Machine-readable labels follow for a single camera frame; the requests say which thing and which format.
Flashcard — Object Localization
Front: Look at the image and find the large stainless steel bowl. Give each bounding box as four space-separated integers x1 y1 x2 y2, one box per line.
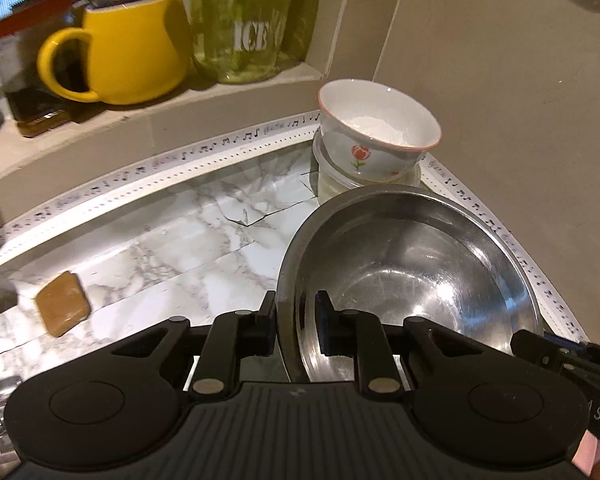
275 184 543 382

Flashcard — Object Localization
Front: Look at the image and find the person's right hand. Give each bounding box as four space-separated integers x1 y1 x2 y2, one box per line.
572 431 600 480

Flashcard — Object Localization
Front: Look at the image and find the brown soap bar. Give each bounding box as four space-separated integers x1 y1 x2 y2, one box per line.
34 271 91 337

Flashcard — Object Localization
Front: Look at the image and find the white floral ceramic bowl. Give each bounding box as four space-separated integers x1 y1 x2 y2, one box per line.
317 79 442 182

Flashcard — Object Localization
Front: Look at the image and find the yellow ceramic mug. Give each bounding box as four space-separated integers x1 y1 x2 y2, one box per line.
36 0 193 106

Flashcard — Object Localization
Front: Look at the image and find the green glass pitcher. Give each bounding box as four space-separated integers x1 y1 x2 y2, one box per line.
183 0 291 84

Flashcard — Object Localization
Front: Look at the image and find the dark glass jar red lid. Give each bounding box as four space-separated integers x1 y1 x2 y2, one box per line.
0 0 88 138

